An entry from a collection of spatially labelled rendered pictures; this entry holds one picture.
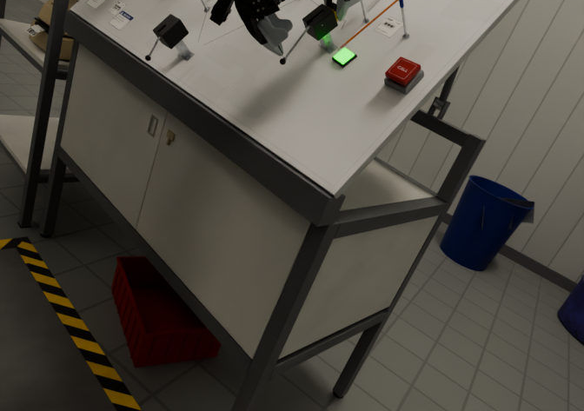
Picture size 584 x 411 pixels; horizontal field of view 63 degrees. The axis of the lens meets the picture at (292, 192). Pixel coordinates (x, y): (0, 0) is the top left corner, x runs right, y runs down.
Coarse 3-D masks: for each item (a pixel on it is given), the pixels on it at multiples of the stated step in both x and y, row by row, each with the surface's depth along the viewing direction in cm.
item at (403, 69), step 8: (400, 56) 94; (400, 64) 93; (408, 64) 92; (416, 64) 92; (392, 72) 93; (400, 72) 92; (408, 72) 91; (416, 72) 92; (400, 80) 91; (408, 80) 91
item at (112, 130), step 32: (96, 64) 148; (96, 96) 149; (128, 96) 137; (64, 128) 166; (96, 128) 150; (128, 128) 138; (160, 128) 128; (96, 160) 152; (128, 160) 139; (128, 192) 140
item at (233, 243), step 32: (160, 160) 128; (192, 160) 119; (224, 160) 111; (160, 192) 129; (192, 192) 120; (224, 192) 112; (256, 192) 105; (160, 224) 130; (192, 224) 121; (224, 224) 112; (256, 224) 105; (288, 224) 99; (160, 256) 131; (192, 256) 122; (224, 256) 113; (256, 256) 106; (288, 256) 100; (192, 288) 122; (224, 288) 114; (256, 288) 107; (224, 320) 115; (256, 320) 107
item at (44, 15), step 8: (72, 0) 179; (48, 8) 173; (40, 16) 174; (48, 16) 172; (32, 24) 175; (40, 24) 170; (48, 24) 172; (40, 32) 171; (48, 32) 168; (64, 32) 166; (32, 40) 176; (40, 40) 172; (64, 40) 167; (72, 40) 170; (64, 48) 168; (64, 56) 170
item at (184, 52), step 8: (168, 16) 115; (160, 24) 114; (168, 24) 113; (176, 24) 112; (160, 32) 112; (168, 32) 112; (176, 32) 114; (184, 32) 115; (160, 40) 116; (168, 40) 113; (176, 40) 115; (152, 48) 114; (176, 48) 119; (184, 48) 119; (184, 56) 120
